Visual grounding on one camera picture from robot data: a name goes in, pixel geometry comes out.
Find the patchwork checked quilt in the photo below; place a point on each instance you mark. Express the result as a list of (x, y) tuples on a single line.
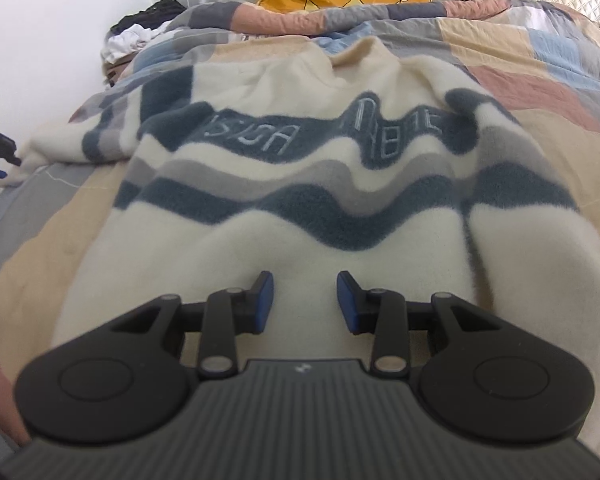
[(540, 75)]

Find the pile of black white clothes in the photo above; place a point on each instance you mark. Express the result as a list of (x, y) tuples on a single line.
[(140, 27)]

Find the cream blue-striped fleece sweater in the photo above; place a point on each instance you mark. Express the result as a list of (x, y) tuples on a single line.
[(290, 200)]

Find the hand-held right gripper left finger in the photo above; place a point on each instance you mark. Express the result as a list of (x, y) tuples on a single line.
[(266, 305)]

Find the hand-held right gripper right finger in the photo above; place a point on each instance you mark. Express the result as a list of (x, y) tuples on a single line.
[(345, 305)]

